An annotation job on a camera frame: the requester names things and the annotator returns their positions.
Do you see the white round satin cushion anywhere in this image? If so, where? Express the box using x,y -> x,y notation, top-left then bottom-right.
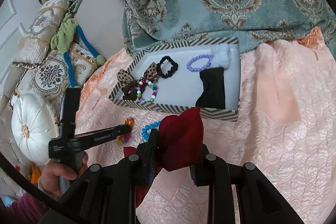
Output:
11,93 -> 58,164

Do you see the striped jewelry box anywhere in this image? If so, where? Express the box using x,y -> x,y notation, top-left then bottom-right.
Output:
109,38 -> 241,122

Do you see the pink quilted bedspread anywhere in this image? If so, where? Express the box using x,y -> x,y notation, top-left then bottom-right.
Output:
76,27 -> 335,223

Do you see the black scrunchie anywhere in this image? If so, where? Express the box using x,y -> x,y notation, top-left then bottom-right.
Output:
156,56 -> 178,79

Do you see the cream bolster pillow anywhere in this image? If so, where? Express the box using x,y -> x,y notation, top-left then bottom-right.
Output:
12,0 -> 70,69

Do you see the floral embroidered square cushion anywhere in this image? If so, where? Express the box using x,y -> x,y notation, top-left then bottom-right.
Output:
9,42 -> 99,112

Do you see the person left hand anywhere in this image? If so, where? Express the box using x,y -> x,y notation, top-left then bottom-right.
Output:
38,152 -> 88,200

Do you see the colourful plastic link chain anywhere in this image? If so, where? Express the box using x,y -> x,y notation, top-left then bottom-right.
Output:
115,117 -> 136,146

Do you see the multicolour bead bracelet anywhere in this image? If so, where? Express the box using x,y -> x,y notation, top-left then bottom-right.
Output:
135,78 -> 158,103

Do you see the purple bead bracelet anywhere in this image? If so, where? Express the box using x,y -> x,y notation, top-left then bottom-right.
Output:
186,53 -> 213,73

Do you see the blue bead bracelet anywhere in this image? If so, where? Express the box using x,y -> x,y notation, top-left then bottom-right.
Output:
140,121 -> 161,142

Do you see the black velvet cloth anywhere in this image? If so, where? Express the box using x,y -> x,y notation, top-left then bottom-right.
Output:
195,67 -> 226,109

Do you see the red velvet bow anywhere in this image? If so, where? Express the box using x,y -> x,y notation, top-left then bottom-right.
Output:
123,107 -> 205,210

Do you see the blue green plush toy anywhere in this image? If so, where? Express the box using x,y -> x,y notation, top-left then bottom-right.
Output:
50,14 -> 106,88

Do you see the leopard print bow scrunchie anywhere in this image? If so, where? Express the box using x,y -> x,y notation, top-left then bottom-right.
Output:
117,63 -> 159,102

